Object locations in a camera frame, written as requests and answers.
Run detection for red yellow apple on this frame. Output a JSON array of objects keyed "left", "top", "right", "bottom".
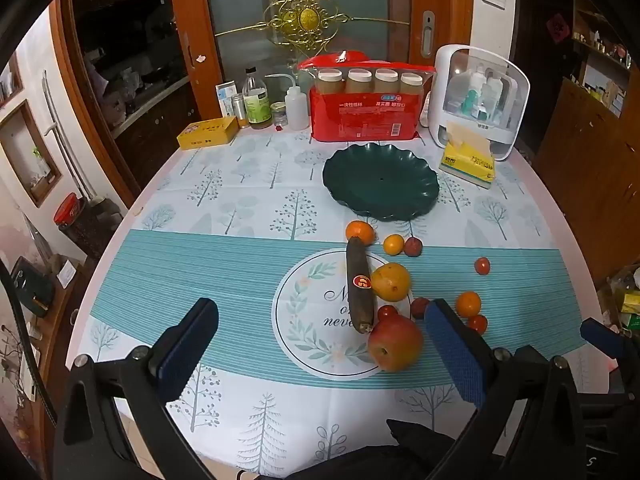
[{"left": 367, "top": 315, "right": 425, "bottom": 373}]

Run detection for flat yellow box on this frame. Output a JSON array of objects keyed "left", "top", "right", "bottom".
[{"left": 177, "top": 116, "right": 240, "bottom": 151}]

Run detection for glass bottle green label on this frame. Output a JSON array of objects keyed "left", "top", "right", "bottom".
[{"left": 242, "top": 67, "right": 274, "bottom": 130}]

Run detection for dark green scalloped plate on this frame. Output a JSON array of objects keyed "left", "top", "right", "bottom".
[{"left": 322, "top": 142, "right": 441, "bottom": 222}]

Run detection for red paper cup package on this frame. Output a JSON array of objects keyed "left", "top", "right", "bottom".
[{"left": 298, "top": 51, "right": 437, "bottom": 142}]

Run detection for white squeeze wash bottle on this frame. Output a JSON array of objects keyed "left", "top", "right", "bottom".
[{"left": 264, "top": 73, "right": 311, "bottom": 132}]

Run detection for large yellow orange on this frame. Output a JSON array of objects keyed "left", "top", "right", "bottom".
[{"left": 369, "top": 262, "right": 412, "bottom": 303}]

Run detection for large orange tangerine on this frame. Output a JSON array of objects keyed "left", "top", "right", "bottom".
[{"left": 345, "top": 220, "right": 376, "bottom": 247}]

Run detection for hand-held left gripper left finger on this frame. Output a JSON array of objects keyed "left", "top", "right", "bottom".
[{"left": 53, "top": 297, "right": 220, "bottom": 480}]

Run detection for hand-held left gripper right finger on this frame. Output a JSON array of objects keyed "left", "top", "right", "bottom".
[{"left": 424, "top": 298, "right": 587, "bottom": 480}]

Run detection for red round tin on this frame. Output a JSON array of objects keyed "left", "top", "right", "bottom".
[{"left": 53, "top": 192, "right": 82, "bottom": 226}]

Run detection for white blue carton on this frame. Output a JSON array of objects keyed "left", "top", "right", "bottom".
[{"left": 215, "top": 81, "right": 242, "bottom": 119}]

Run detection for white cosmetic storage box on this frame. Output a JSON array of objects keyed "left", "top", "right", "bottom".
[{"left": 429, "top": 44, "right": 531, "bottom": 162}]

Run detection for wooden side cabinet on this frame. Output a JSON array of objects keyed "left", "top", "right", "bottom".
[{"left": 532, "top": 76, "right": 640, "bottom": 281}]

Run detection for small orange tangerine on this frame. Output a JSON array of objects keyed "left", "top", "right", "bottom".
[{"left": 454, "top": 291, "right": 482, "bottom": 318}]

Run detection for gold door ornament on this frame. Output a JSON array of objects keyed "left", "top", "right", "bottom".
[{"left": 215, "top": 0, "right": 416, "bottom": 53}]

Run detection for yellow tissue pack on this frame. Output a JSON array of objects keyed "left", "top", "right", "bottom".
[{"left": 439, "top": 121, "right": 497, "bottom": 190}]

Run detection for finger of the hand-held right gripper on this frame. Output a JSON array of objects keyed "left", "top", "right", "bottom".
[{"left": 580, "top": 317, "right": 632, "bottom": 359}]

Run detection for black device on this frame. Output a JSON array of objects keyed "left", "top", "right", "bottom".
[{"left": 9, "top": 256, "right": 57, "bottom": 319}]

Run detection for plastic bags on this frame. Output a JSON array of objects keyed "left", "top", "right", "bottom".
[{"left": 602, "top": 264, "right": 640, "bottom": 333}]

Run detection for wooden framed wall niche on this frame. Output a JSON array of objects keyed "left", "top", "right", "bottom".
[{"left": 0, "top": 99, "right": 64, "bottom": 209}]

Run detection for silver door handle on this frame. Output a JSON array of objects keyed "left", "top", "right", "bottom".
[{"left": 421, "top": 9, "right": 436, "bottom": 59}]

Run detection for teal bottle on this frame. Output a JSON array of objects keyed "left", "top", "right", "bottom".
[{"left": 460, "top": 71, "right": 485, "bottom": 116}]

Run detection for long silver bar handle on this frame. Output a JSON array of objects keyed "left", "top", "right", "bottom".
[{"left": 42, "top": 70, "right": 97, "bottom": 202}]

